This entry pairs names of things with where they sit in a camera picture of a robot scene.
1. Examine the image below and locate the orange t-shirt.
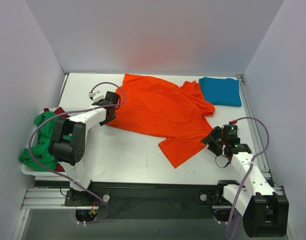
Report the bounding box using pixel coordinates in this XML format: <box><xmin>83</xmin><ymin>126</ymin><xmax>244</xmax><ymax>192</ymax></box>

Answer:
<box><xmin>109</xmin><ymin>73</ymin><xmax>216</xmax><ymax>168</ymax></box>

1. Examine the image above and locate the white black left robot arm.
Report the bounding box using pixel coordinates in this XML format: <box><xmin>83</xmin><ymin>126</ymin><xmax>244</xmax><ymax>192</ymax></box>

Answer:
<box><xmin>48</xmin><ymin>91</ymin><xmax>121</xmax><ymax>206</ymax></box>

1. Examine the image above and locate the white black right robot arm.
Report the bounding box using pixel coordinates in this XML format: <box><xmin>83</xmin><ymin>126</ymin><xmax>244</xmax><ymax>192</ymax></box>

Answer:
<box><xmin>201</xmin><ymin>121</ymin><xmax>289</xmax><ymax>238</ymax></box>

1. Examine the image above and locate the white perforated plastic basket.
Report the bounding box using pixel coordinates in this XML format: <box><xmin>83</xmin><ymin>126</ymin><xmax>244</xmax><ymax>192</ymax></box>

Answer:
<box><xmin>20</xmin><ymin>107</ymin><xmax>78</xmax><ymax>179</ymax></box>

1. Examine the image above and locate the folded blue t-shirt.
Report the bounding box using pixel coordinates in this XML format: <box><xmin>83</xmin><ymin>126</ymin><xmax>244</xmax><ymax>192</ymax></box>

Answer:
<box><xmin>199</xmin><ymin>77</ymin><xmax>242</xmax><ymax>107</ymax></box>

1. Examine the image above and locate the dark red t-shirt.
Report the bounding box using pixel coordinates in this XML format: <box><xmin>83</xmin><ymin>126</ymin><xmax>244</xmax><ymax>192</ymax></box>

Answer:
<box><xmin>43</xmin><ymin>107</ymin><xmax>65</xmax><ymax>115</ymax></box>

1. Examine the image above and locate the green t-shirt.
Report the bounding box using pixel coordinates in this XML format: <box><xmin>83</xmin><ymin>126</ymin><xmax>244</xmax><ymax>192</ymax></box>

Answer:
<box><xmin>18</xmin><ymin>111</ymin><xmax>64</xmax><ymax>172</ymax></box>

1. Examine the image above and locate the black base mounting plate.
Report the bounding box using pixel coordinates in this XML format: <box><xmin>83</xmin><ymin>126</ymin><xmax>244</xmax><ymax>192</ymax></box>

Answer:
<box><xmin>64</xmin><ymin>182</ymin><xmax>231</xmax><ymax>223</ymax></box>

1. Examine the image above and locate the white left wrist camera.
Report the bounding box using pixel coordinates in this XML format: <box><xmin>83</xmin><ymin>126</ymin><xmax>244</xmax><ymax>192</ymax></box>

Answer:
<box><xmin>88</xmin><ymin>91</ymin><xmax>104</xmax><ymax>103</ymax></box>

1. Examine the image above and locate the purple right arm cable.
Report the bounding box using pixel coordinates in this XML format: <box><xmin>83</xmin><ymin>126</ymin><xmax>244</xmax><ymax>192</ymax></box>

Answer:
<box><xmin>225</xmin><ymin>116</ymin><xmax>270</xmax><ymax>240</ymax></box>

